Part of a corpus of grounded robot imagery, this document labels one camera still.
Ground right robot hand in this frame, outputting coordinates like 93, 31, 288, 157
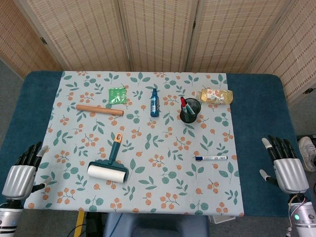
259, 135, 310, 195

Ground white box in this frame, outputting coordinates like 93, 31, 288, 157
209, 215, 236, 224

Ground green foil packet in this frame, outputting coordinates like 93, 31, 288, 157
108, 86, 127, 106

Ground clear yellowish snack bag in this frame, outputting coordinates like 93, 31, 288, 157
192, 88, 234, 106

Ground blue spray bottle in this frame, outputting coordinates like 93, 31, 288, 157
150, 88, 160, 118

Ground bamboo folding screen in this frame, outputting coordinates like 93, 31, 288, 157
0, 0, 316, 104

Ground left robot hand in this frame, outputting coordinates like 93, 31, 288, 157
0, 141, 54, 201

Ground red cap marker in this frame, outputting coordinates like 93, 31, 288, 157
180, 97, 190, 121

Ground wooden rolling pin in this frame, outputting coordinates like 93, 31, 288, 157
76, 104, 123, 116

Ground white sneaker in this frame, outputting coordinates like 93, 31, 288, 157
298, 136, 316, 173

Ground green tube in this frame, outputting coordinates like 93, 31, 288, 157
186, 102, 198, 115

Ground floral tablecloth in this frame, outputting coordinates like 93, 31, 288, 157
24, 71, 245, 217

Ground teal lint roller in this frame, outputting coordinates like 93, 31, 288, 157
86, 132, 130, 184

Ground right wrist wires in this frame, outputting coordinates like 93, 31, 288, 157
286, 195, 298, 237

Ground blue felt table cover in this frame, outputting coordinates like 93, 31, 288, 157
0, 71, 297, 210

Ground black mesh pen holder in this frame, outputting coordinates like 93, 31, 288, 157
179, 97, 202, 123

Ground blue capped marker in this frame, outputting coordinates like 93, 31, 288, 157
195, 155, 228, 161

